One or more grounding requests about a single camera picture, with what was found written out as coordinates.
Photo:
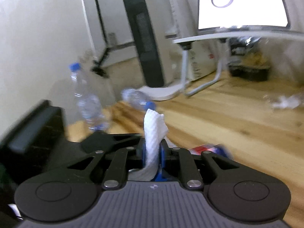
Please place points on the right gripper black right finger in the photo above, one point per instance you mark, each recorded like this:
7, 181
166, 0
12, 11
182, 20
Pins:
163, 152

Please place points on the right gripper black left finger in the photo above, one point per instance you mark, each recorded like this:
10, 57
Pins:
141, 152

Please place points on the white paper towel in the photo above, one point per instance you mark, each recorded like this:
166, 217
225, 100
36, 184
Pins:
155, 130

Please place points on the blue drink can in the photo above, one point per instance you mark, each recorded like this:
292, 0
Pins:
218, 149

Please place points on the lying clear bottle blue cap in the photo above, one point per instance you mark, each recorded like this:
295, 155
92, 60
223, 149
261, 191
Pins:
137, 99

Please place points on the white heater base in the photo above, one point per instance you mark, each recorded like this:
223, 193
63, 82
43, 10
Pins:
164, 93

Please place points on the upright clear water bottle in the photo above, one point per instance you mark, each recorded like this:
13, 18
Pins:
87, 101

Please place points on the black tower heater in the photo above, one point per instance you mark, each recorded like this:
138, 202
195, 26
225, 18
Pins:
149, 20

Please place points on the black tripod stand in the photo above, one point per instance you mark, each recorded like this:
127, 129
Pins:
111, 54

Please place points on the beige paper bag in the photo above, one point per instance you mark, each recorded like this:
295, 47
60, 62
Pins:
202, 60

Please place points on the white folding lap table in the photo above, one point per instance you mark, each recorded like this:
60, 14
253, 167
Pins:
186, 45

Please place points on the black labelled plastic package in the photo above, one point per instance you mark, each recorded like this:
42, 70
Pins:
240, 46

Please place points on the crumpled clear plastic wrapper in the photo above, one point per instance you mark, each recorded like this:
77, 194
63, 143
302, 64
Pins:
281, 102

